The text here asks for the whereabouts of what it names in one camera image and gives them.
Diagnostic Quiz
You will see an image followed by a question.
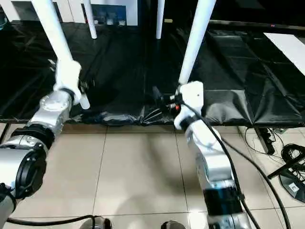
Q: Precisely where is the white plastic table leg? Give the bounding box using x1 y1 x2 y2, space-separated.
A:
82 0 99 40
178 0 217 86
31 0 92 111
155 0 166 40

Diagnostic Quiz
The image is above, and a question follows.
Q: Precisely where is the white glass-door cabinet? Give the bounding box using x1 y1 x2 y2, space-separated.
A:
0 0 139 26

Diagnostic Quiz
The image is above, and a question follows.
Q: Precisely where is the black power strip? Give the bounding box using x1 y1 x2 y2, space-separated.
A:
261 128 275 155

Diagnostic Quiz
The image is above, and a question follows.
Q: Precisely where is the long black bar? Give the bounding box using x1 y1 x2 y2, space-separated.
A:
209 20 305 31

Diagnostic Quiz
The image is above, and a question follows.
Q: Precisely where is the grey robot right foot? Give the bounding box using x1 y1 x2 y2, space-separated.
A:
161 220 188 229

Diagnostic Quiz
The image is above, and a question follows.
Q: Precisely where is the grey robot foot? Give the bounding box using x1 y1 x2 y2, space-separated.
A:
161 220 188 229
80 216 112 229

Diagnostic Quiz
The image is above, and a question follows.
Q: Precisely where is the white flat sheet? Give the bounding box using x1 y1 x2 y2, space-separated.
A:
263 32 305 72

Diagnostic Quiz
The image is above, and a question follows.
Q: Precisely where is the grey robot left foot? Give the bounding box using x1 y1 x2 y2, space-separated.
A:
80 216 112 229

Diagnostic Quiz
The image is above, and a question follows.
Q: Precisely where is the black floor stand base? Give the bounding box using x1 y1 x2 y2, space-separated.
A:
267 157 305 203

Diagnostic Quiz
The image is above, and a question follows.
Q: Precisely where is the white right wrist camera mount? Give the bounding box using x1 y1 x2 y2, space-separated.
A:
173 81 205 131

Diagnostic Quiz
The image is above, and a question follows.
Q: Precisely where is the black cable bundle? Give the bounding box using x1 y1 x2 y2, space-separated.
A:
244 126 305 187

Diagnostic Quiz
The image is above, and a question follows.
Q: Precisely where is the black floor cable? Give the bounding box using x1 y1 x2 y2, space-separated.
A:
6 214 104 227

